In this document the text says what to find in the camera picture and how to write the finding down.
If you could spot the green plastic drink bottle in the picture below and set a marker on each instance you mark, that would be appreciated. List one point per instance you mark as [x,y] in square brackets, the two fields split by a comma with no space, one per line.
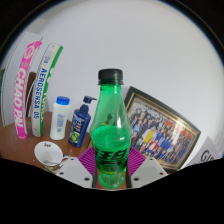
[111,146]

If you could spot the framed group picture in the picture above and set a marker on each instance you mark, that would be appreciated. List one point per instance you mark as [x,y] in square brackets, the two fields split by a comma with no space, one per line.
[160,133]

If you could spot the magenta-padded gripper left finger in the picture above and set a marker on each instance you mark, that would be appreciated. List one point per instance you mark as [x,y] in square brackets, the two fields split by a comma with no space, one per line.
[75,170]

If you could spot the white paper gift bag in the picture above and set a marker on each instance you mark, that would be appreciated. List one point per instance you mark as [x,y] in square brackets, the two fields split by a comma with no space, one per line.
[208,153]

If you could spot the white bottle with blue cap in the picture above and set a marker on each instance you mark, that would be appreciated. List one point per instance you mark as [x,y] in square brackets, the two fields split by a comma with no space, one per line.
[59,121]

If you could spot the green and white shuttlecock tube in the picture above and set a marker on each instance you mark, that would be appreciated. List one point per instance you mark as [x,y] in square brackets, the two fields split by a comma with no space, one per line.
[41,96]

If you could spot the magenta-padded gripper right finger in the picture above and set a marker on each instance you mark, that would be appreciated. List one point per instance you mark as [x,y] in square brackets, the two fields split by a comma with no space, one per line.
[150,170]

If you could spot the white camouflage-print mug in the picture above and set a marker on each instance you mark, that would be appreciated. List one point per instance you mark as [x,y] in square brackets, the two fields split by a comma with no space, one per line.
[48,153]

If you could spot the dark blue pump bottle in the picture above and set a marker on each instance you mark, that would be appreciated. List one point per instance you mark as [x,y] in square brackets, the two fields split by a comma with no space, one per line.
[79,128]

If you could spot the pink shuttlecock tube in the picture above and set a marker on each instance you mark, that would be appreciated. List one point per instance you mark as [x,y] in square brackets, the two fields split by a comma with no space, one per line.
[22,93]

